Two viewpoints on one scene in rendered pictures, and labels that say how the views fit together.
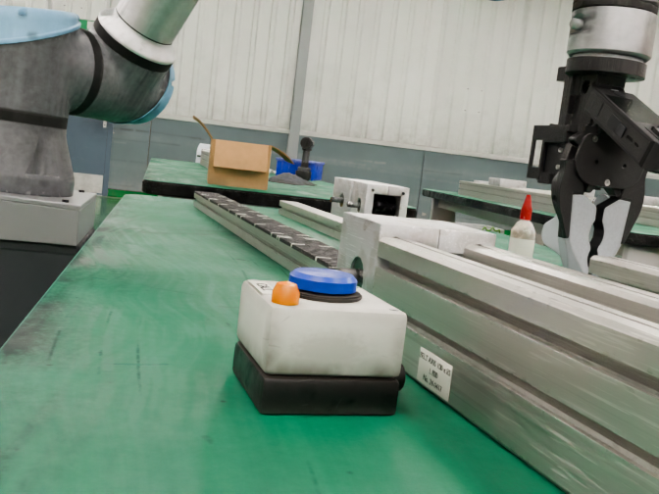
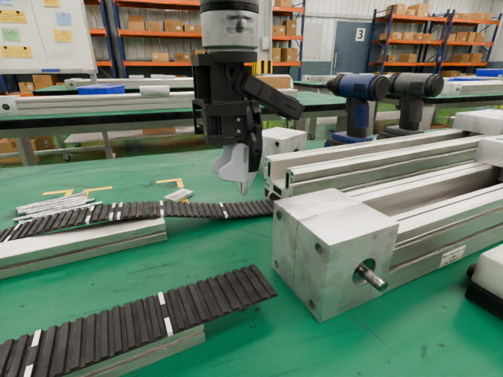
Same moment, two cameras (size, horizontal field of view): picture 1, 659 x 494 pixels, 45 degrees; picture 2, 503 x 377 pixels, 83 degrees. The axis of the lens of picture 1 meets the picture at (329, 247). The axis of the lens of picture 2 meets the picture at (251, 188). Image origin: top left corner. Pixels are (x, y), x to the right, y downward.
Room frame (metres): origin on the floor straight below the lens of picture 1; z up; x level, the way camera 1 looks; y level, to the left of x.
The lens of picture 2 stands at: (0.78, 0.19, 1.02)
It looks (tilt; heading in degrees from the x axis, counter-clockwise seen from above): 24 degrees down; 263
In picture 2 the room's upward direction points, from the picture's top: straight up
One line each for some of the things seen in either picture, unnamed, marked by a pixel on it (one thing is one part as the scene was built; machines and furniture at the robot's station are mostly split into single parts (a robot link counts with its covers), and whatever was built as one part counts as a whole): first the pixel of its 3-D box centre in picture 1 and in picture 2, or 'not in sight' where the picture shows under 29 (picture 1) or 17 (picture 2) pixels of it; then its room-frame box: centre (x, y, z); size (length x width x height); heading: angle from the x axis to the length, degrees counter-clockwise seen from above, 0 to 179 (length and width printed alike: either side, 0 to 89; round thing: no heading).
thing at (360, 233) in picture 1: (396, 277); (334, 253); (0.66, -0.06, 0.83); 0.12 x 0.09 x 0.10; 108
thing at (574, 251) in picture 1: (561, 238); (236, 172); (0.75, -0.22, 0.87); 0.06 x 0.03 x 0.09; 18
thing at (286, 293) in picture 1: (285, 291); not in sight; (0.42, 0.02, 0.85); 0.01 x 0.01 x 0.01
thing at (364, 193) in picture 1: (373, 206); not in sight; (1.65, -0.08, 0.83); 0.11 x 0.10 x 0.10; 105
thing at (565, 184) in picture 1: (577, 191); (250, 142); (0.73, -0.22, 0.91); 0.05 x 0.02 x 0.09; 108
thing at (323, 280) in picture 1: (322, 287); not in sight; (0.46, 0.00, 0.84); 0.04 x 0.04 x 0.02
